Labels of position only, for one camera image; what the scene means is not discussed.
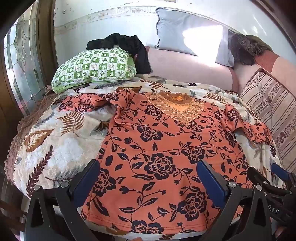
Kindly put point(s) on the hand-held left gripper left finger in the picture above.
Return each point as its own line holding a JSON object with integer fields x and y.
{"x": 89, "y": 177}

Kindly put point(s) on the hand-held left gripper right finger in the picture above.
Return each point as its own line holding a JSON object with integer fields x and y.
{"x": 214, "y": 184}

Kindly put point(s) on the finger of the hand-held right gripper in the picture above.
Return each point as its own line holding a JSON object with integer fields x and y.
{"x": 279, "y": 172}
{"x": 254, "y": 176}

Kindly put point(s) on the orange floral shirt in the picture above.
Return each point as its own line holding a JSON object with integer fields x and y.
{"x": 161, "y": 150}

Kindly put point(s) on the leaf print fleece blanket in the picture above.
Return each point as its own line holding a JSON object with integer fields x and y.
{"x": 57, "y": 143}

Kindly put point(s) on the striped floral cushion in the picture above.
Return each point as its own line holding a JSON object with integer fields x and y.
{"x": 270, "y": 104}

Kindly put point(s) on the brown lace bedspread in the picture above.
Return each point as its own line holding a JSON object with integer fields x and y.
{"x": 34, "y": 111}

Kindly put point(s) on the pink maroon cushion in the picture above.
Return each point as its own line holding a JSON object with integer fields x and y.
{"x": 284, "y": 69}

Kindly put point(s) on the green checkered pillow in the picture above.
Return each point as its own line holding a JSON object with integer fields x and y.
{"x": 92, "y": 67}

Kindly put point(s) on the pink bolster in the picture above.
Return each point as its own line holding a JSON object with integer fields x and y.
{"x": 185, "y": 67}

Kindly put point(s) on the brown furry cloth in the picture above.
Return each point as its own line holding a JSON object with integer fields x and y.
{"x": 242, "y": 46}

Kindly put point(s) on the stained glass window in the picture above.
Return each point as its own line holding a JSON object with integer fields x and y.
{"x": 20, "y": 58}

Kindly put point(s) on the black cloth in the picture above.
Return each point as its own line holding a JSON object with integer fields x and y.
{"x": 129, "y": 42}

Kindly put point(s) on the light blue pillow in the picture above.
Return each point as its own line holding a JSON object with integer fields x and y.
{"x": 180, "y": 32}

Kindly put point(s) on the wooden window frame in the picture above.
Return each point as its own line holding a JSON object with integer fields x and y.
{"x": 45, "y": 46}

